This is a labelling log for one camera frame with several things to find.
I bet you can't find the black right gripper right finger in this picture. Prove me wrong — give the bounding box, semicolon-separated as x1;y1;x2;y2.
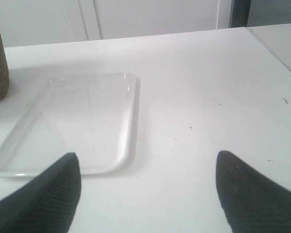
216;150;291;233

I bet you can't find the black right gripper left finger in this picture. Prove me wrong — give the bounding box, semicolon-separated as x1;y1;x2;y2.
0;153;81;233

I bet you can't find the clear plastic tray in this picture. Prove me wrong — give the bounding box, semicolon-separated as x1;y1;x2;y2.
0;73;139;178

